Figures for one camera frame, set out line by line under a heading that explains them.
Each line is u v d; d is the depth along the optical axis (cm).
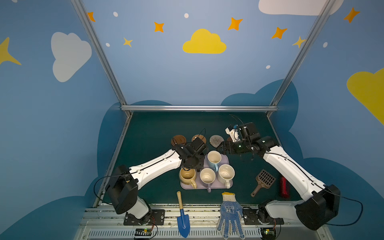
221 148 70
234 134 69
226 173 88
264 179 86
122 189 42
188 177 87
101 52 84
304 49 84
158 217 74
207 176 88
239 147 66
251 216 75
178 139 104
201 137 106
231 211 77
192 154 58
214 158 92
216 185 85
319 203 39
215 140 106
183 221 73
